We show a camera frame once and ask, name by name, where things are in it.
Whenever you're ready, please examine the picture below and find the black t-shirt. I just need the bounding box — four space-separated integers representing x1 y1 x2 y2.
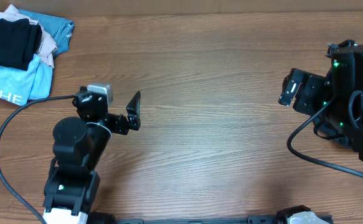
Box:
0 19 42 70

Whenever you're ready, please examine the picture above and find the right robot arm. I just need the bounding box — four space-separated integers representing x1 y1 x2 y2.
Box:
278 39 363 178

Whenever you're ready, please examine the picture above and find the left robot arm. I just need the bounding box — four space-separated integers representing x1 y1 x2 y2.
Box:
43 85 141 224

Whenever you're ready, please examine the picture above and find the beige folded shirt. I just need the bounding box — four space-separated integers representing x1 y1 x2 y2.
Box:
0 4 58 68

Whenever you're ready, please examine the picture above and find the light blue printed t-shirt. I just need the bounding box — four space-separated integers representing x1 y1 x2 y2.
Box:
0 54 53 106

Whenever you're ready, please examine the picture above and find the dark blue folded garment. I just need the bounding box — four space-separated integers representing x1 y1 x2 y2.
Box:
19 9 75 57

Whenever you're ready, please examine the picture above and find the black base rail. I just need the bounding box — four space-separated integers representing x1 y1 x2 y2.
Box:
87 212 334 224

